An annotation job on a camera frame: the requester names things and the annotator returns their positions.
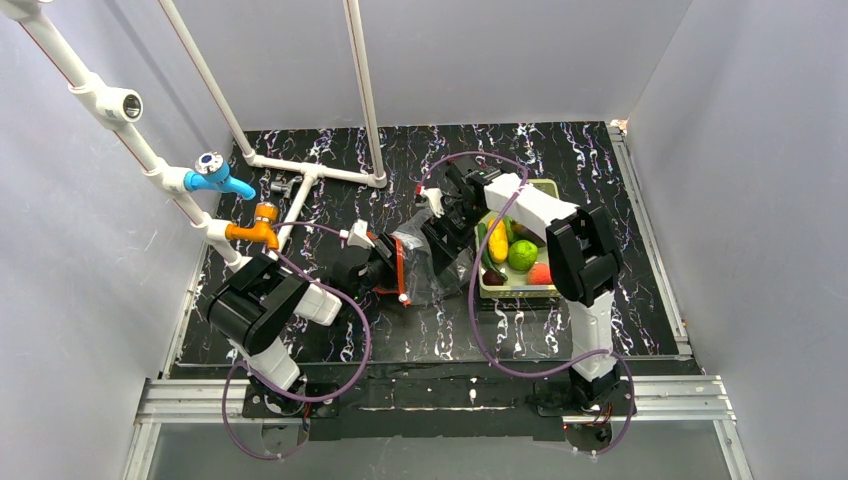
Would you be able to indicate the aluminium frame rail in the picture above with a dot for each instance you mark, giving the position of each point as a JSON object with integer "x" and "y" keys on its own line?
{"x": 189, "y": 423}

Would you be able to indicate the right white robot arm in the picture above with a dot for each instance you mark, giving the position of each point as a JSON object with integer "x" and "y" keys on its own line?
{"x": 583, "y": 256}

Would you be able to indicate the dark green fake chili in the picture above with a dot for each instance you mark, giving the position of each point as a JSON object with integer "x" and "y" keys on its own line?
{"x": 486, "y": 259}

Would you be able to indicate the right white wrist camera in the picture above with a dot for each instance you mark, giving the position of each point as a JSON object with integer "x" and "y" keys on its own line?
{"x": 430, "y": 199}

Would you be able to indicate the blue plastic faucet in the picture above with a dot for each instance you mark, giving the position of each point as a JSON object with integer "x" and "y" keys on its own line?
{"x": 212, "y": 172}

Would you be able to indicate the yellow-green plastic basket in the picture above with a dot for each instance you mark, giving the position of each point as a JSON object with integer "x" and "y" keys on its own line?
{"x": 515, "y": 285}

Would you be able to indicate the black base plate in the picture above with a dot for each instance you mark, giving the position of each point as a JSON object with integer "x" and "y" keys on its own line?
{"x": 413, "y": 405}

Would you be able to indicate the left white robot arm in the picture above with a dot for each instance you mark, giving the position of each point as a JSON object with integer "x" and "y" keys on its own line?
{"x": 252, "y": 307}

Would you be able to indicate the green fake cucumber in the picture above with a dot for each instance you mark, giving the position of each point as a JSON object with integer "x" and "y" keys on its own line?
{"x": 511, "y": 235}

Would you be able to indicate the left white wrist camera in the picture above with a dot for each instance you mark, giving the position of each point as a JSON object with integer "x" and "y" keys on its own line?
{"x": 357, "y": 236}

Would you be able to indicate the orange plastic faucet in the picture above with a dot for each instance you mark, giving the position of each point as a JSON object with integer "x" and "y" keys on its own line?
{"x": 261, "y": 231}

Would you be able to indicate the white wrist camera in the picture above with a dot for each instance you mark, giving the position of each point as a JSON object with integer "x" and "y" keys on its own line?
{"x": 357, "y": 236}
{"x": 430, "y": 199}

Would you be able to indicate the red fake tomato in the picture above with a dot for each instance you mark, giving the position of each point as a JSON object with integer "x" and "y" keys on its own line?
{"x": 539, "y": 274}

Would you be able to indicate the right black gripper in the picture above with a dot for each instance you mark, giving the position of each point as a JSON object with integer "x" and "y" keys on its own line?
{"x": 441, "y": 234}

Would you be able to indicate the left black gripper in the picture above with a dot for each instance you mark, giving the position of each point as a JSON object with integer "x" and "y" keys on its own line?
{"x": 382, "y": 263}

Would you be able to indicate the grey metal faucet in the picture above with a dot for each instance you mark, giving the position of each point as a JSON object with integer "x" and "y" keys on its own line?
{"x": 283, "y": 186}

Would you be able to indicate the clear zip top bag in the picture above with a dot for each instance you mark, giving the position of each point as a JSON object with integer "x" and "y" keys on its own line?
{"x": 417, "y": 284}

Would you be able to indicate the purple fake eggplant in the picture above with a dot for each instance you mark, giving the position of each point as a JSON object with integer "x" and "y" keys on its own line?
{"x": 521, "y": 232}

